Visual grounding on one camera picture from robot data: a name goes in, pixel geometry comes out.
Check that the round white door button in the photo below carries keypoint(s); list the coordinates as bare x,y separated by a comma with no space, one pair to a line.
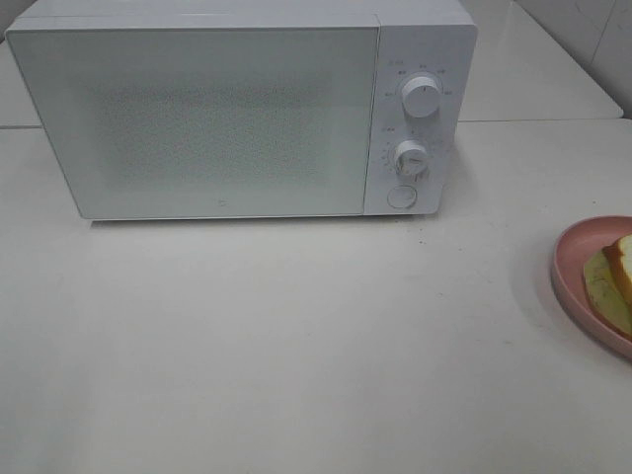
402,197

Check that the white microwave door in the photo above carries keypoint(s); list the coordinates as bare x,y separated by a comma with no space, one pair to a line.
198,124

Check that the pink round plate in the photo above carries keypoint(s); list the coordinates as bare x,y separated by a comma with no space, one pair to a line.
572,250

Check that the white bread slice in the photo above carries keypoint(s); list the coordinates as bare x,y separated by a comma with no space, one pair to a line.
618,255

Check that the lower white timer knob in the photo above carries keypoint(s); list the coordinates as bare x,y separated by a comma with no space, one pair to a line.
410,158

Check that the upper white power knob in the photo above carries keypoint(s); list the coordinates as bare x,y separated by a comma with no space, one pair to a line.
420,95

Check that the white microwave oven body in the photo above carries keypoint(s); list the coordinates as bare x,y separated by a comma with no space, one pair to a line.
413,37

